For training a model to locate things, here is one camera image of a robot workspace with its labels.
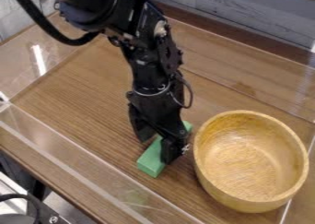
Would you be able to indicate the black metal table bracket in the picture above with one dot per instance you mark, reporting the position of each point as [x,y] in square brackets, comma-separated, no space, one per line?
[42,214]

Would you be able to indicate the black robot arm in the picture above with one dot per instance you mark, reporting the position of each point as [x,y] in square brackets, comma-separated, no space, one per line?
[136,27]

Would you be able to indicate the brown wooden bowl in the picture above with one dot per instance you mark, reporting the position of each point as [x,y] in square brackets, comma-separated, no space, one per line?
[251,161]

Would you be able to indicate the green rectangular block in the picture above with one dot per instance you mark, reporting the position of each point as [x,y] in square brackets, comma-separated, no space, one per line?
[149,160]

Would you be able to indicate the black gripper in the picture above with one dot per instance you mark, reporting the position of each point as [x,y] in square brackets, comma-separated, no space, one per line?
[154,114]

